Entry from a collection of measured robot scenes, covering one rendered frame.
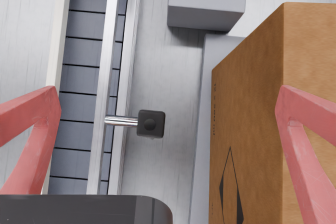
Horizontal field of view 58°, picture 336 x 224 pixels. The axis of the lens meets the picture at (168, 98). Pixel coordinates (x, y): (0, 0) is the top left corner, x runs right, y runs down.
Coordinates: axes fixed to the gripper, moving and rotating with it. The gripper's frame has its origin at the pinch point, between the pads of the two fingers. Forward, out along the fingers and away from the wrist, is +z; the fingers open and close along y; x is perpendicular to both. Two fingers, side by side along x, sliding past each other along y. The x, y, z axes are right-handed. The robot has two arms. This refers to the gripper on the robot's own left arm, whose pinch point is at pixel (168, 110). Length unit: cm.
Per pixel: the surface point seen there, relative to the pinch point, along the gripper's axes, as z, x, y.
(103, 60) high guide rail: 20.1, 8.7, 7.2
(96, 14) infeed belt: 31.5, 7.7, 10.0
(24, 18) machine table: 35.8, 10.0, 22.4
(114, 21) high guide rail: 22.9, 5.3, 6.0
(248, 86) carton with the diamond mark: 11.1, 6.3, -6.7
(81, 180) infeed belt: 17.0, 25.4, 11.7
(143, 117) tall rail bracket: 15.5, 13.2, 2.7
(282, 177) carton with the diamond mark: 1.9, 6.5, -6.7
